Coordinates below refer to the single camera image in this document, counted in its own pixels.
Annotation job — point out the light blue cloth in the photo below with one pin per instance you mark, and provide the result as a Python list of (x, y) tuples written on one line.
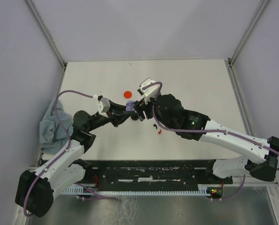
[(53, 128)]

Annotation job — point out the orange earbud charging case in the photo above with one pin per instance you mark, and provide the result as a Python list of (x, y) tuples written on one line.
[(127, 94)]

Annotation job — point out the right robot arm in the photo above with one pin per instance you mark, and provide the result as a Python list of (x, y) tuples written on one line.
[(257, 157)]

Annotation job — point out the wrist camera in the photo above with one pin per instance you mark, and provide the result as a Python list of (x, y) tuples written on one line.
[(103, 104), (149, 89)]

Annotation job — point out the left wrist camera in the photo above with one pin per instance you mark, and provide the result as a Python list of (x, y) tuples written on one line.
[(103, 104)]

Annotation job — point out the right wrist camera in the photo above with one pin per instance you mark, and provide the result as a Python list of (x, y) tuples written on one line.
[(149, 89)]

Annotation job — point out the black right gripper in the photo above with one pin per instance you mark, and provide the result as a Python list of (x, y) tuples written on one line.
[(141, 106)]

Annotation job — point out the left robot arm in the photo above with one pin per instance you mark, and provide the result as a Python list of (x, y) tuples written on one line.
[(38, 189)]

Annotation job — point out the white cable duct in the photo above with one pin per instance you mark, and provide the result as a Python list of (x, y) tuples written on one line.
[(78, 190)]

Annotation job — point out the purple earbud charging case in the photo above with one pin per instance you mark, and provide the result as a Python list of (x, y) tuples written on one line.
[(129, 106)]

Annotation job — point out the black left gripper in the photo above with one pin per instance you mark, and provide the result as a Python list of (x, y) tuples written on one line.
[(117, 119)]

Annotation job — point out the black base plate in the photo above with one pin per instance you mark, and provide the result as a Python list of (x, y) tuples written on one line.
[(151, 175)]

